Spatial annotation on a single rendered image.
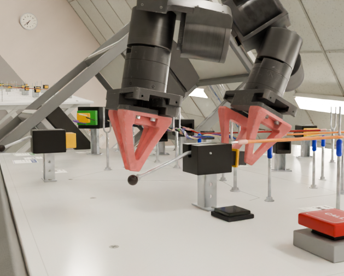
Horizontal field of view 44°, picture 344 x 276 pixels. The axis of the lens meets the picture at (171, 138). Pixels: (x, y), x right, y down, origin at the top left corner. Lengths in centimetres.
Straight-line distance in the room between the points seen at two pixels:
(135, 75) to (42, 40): 768
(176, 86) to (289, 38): 110
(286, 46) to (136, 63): 23
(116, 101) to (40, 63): 765
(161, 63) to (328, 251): 28
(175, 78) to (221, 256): 135
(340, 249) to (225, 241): 11
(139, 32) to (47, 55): 768
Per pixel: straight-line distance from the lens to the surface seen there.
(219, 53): 53
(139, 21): 53
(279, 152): 93
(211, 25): 53
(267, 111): 59
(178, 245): 45
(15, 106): 371
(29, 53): 814
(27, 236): 50
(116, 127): 54
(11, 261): 43
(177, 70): 172
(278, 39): 65
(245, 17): 68
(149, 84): 52
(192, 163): 57
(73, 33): 833
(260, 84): 62
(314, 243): 44
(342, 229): 42
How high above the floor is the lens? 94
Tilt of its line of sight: 15 degrees up
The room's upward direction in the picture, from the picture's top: 46 degrees clockwise
